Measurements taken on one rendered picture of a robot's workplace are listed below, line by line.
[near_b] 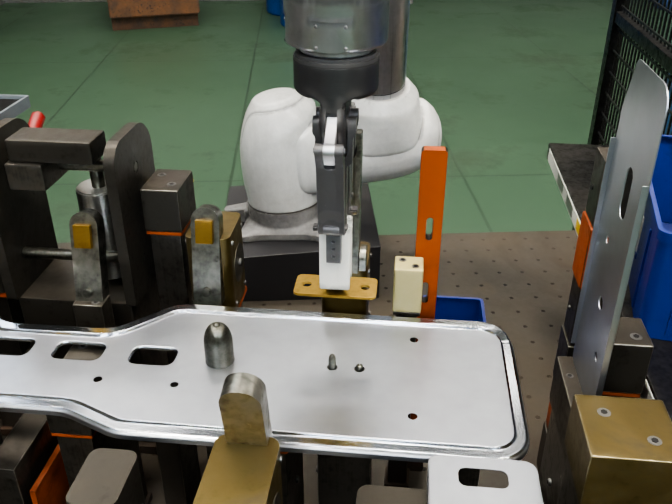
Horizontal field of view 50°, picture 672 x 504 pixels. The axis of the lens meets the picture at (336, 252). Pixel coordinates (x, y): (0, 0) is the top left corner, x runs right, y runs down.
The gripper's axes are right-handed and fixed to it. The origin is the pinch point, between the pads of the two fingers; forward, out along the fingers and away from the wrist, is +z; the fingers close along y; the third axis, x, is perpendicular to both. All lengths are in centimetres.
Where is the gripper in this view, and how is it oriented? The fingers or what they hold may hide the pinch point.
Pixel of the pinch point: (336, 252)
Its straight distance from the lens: 72.6
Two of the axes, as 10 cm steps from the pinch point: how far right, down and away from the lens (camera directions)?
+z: 0.0, 8.7, 4.9
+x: 9.9, 0.5, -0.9
